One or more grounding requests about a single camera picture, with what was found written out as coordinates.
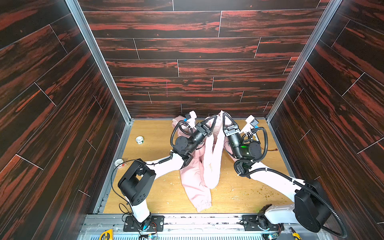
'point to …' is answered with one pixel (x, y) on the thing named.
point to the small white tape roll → (139, 140)
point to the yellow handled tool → (296, 235)
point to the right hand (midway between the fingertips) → (227, 113)
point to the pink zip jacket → (203, 170)
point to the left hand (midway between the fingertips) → (218, 119)
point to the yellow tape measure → (107, 235)
